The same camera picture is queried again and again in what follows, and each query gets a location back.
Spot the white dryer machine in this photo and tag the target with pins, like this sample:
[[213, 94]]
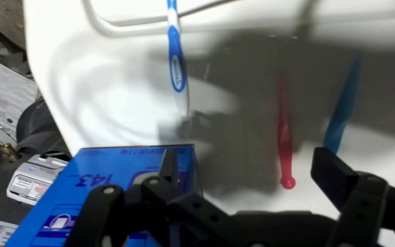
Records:
[[103, 69]]

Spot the blue cardboard box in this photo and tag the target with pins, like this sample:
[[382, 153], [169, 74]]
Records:
[[60, 202]]

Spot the pink toothbrush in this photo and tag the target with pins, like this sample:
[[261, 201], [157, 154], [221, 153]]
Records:
[[284, 135]]

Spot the blue and white toothbrush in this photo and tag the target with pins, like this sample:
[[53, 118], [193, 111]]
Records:
[[177, 66]]

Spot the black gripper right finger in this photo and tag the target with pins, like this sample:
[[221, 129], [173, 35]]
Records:
[[365, 201]]

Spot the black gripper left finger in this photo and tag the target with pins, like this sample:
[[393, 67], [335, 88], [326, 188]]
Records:
[[110, 214]]

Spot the left grey water heater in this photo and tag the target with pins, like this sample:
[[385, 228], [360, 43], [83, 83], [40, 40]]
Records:
[[27, 128]]

